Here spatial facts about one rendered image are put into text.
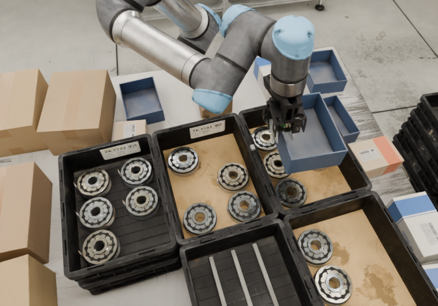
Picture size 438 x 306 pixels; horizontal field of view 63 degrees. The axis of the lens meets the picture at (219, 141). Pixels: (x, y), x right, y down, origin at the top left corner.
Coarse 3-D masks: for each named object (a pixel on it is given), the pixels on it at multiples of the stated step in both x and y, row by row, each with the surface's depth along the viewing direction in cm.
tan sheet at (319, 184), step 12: (252, 132) 130; (264, 156) 124; (336, 168) 121; (300, 180) 119; (312, 180) 119; (324, 180) 119; (336, 180) 119; (288, 192) 116; (312, 192) 116; (324, 192) 116; (336, 192) 116
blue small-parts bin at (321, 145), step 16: (304, 96) 100; (320, 96) 99; (320, 112) 101; (320, 128) 101; (336, 128) 93; (288, 144) 98; (304, 144) 98; (320, 144) 98; (336, 144) 94; (288, 160) 89; (304, 160) 88; (320, 160) 90; (336, 160) 92
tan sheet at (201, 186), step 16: (192, 144) 127; (208, 144) 127; (224, 144) 127; (208, 160) 123; (224, 160) 123; (240, 160) 123; (176, 176) 120; (192, 176) 120; (208, 176) 120; (176, 192) 116; (192, 192) 116; (208, 192) 116; (224, 192) 116; (256, 192) 116; (224, 208) 113; (224, 224) 110
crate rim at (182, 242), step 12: (204, 120) 121; (216, 120) 121; (240, 120) 121; (156, 132) 118; (156, 144) 115; (156, 156) 113; (252, 156) 114; (264, 180) 108; (168, 192) 105; (168, 204) 103; (264, 216) 101; (276, 216) 101; (228, 228) 99; (180, 240) 97; (192, 240) 97
